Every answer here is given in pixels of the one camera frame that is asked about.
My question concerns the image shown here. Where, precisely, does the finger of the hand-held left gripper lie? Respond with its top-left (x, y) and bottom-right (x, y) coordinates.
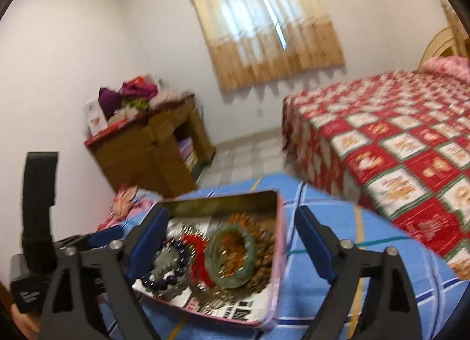
top-left (55, 225), bottom-right (125, 253)

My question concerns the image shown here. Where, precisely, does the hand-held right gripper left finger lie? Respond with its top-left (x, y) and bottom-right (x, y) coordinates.
top-left (38, 203), bottom-right (170, 340)

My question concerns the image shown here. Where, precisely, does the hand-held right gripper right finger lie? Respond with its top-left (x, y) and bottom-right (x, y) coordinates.
top-left (295, 206), bottom-right (421, 340)

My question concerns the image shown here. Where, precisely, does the dark purple beaded bracelet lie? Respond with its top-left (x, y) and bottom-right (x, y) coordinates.
top-left (141, 239), bottom-right (195, 294)

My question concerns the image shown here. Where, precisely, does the brown wooden bead strand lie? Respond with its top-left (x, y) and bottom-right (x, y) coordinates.
top-left (224, 213), bottom-right (278, 293)

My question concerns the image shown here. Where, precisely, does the pink tin box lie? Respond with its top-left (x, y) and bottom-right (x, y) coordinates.
top-left (130, 189), bottom-right (285, 328)

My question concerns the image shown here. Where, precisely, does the green jade bangle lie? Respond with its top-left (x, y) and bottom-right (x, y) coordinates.
top-left (205, 226), bottom-right (258, 287)

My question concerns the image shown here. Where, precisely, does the person's left hand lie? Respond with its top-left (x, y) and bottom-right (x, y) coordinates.
top-left (10, 305), bottom-right (40, 340)

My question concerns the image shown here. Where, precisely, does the pile of colourful clothes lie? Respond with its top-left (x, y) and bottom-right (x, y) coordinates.
top-left (97, 185), bottom-right (155, 230)

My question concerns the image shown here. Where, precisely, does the wooden cabinet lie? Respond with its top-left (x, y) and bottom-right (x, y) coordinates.
top-left (84, 96), bottom-right (215, 199)

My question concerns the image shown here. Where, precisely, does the white cardboard box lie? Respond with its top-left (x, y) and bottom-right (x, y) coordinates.
top-left (84, 100), bottom-right (109, 139)

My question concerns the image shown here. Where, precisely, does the stack of pastel boxes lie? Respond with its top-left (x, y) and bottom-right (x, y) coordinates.
top-left (178, 137), bottom-right (202, 172)

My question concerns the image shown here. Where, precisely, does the blue plaid tablecloth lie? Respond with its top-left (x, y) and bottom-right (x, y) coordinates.
top-left (97, 173), bottom-right (469, 340)

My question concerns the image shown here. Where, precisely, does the red checkered bed blanket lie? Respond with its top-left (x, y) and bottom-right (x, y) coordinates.
top-left (281, 68), bottom-right (470, 282)

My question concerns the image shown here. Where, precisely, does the pile of clothes on cabinet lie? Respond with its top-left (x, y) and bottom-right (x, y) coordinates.
top-left (98, 75), bottom-right (193, 120)

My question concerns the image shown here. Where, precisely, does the beige window curtain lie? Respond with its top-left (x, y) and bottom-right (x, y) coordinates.
top-left (180, 0), bottom-right (346, 92)

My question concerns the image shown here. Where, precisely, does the pink pillow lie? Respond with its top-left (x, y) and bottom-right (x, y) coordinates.
top-left (422, 54), bottom-right (470, 85)

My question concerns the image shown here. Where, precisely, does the wooden bed headboard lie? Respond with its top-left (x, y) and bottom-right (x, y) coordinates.
top-left (419, 26), bottom-right (470, 73)

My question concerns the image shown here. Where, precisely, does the narrow beige curtain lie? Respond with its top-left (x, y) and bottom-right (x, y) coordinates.
top-left (442, 0), bottom-right (470, 58)

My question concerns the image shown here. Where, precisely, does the red beaded bracelet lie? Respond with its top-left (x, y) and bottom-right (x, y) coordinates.
top-left (180, 233), bottom-right (217, 285)

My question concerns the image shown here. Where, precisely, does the orange beaded bracelet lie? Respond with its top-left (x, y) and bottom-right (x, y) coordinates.
top-left (213, 215), bottom-right (250, 278)

